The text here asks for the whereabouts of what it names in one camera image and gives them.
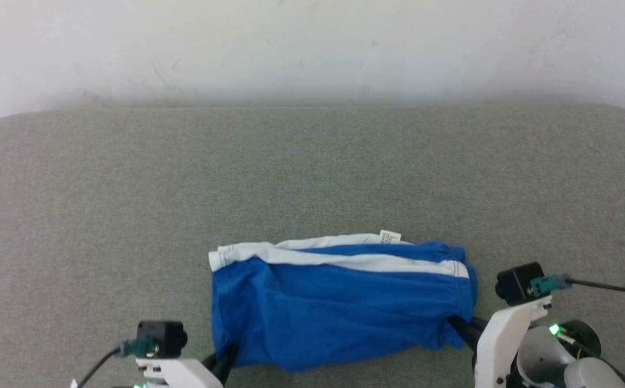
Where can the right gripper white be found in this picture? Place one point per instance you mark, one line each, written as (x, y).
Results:
(501, 339)

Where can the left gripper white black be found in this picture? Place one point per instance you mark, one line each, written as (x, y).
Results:
(177, 373)

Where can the blue white shorts garment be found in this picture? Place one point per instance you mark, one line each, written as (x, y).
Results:
(334, 312)

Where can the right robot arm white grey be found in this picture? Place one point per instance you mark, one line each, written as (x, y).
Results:
(571, 366)

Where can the grey fabric sofa cushion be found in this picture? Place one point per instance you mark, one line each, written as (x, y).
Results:
(290, 172)

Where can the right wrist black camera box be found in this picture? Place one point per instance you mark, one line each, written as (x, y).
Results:
(514, 283)

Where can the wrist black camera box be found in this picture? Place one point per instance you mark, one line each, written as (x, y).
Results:
(514, 283)
(161, 339)

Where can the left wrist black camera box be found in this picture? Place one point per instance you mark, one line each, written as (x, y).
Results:
(161, 339)

